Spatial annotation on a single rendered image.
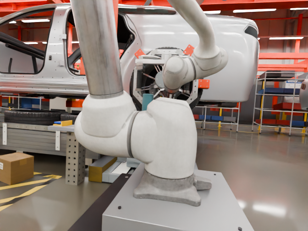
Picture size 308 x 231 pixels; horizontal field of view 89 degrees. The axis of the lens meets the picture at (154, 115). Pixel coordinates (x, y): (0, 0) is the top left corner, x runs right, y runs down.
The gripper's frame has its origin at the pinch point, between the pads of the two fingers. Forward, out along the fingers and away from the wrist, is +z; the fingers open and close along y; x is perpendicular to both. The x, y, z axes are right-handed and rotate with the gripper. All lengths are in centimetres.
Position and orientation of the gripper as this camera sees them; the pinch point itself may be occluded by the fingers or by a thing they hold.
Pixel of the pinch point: (170, 97)
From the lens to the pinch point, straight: 102.7
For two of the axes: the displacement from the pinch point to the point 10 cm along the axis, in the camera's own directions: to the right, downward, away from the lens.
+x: -0.7, 9.8, -2.1
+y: -10.0, -0.6, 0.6
